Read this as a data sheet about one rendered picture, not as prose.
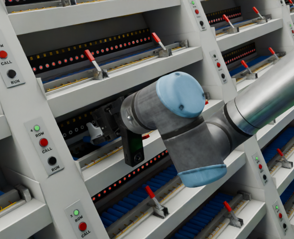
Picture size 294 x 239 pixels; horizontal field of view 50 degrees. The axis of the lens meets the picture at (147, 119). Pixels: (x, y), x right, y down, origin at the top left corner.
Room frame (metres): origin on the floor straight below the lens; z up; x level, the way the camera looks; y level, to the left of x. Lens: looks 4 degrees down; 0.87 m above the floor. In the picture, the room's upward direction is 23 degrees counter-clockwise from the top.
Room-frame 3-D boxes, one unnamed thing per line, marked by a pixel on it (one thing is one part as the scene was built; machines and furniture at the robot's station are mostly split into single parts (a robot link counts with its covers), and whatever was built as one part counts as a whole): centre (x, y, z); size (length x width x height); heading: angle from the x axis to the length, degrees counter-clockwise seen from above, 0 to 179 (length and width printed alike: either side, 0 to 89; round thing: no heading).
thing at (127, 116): (0.68, 0.01, 0.84); 0.10 x 0.05 x 0.09; 130
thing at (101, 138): (0.77, 0.11, 0.81); 0.09 x 0.05 x 0.02; 44
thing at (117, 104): (0.74, 0.06, 0.84); 0.12 x 0.08 x 0.09; 40
